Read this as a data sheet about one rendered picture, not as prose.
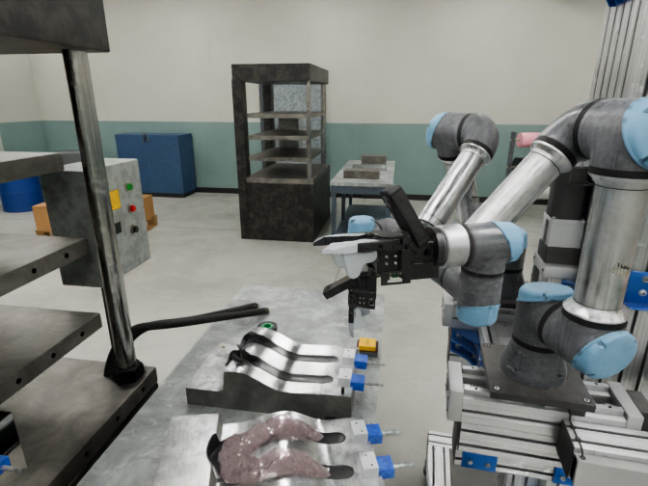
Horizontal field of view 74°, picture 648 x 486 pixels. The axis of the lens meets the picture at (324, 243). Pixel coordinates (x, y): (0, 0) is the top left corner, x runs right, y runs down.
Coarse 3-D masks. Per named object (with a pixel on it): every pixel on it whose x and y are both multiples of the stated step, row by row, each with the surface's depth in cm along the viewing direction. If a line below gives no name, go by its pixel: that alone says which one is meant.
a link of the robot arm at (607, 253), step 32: (576, 128) 82; (608, 128) 75; (640, 128) 70; (608, 160) 76; (640, 160) 71; (608, 192) 78; (640, 192) 76; (608, 224) 79; (640, 224) 78; (608, 256) 80; (576, 288) 87; (608, 288) 82; (576, 320) 85; (608, 320) 82; (576, 352) 86; (608, 352) 83
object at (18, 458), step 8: (0, 416) 104; (8, 416) 104; (0, 424) 102; (8, 424) 104; (0, 432) 102; (8, 432) 104; (16, 432) 107; (0, 440) 102; (8, 440) 104; (16, 440) 107; (0, 448) 102; (8, 448) 104; (16, 448) 107; (16, 456) 107; (16, 464) 107; (24, 464) 109; (8, 472) 105; (0, 480) 103; (8, 480) 105
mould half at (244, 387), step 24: (264, 336) 144; (216, 360) 143; (264, 360) 133; (288, 360) 138; (192, 384) 131; (216, 384) 131; (240, 384) 126; (264, 384) 124; (288, 384) 127; (312, 384) 127; (336, 384) 126; (240, 408) 129; (264, 408) 127; (288, 408) 126; (312, 408) 124; (336, 408) 123
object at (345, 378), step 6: (342, 372) 127; (348, 372) 127; (342, 378) 125; (348, 378) 125; (354, 378) 127; (360, 378) 127; (342, 384) 125; (348, 384) 125; (354, 384) 125; (360, 384) 125; (366, 384) 126; (372, 384) 126; (378, 384) 126; (354, 390) 126; (360, 390) 125
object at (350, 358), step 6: (348, 354) 136; (354, 354) 136; (360, 354) 139; (342, 360) 135; (348, 360) 135; (354, 360) 136; (360, 360) 136; (366, 360) 136; (360, 366) 135; (366, 366) 136
